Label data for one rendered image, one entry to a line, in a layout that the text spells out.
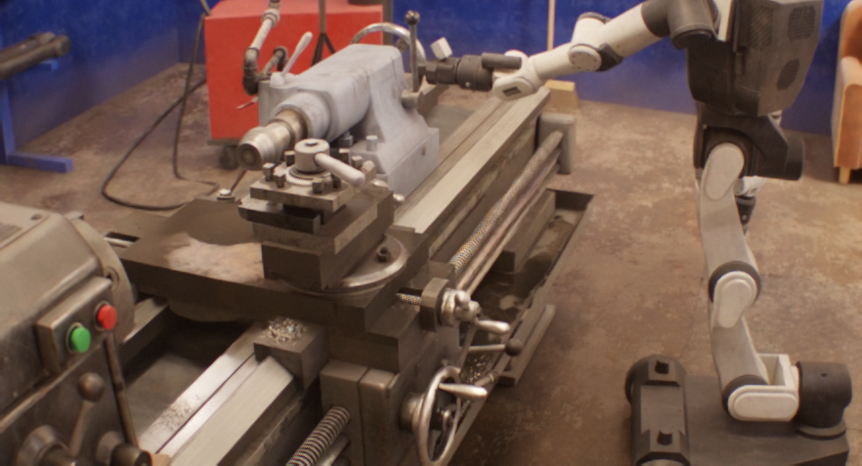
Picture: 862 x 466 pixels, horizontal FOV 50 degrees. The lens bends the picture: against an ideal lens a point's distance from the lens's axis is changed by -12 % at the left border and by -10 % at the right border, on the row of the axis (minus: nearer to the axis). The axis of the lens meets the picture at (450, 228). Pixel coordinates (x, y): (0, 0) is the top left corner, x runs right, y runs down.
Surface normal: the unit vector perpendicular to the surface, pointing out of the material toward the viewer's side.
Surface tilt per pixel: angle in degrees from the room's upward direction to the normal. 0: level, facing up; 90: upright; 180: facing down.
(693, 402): 0
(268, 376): 36
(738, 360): 90
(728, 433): 0
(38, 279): 45
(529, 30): 90
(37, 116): 90
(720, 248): 90
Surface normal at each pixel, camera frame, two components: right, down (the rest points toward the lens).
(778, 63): 0.61, 0.57
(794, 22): 0.63, 0.34
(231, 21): 0.00, 0.42
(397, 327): 0.00, -0.91
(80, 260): 0.67, -0.54
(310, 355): 0.94, 0.14
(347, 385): -0.33, 0.40
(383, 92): 0.91, -0.08
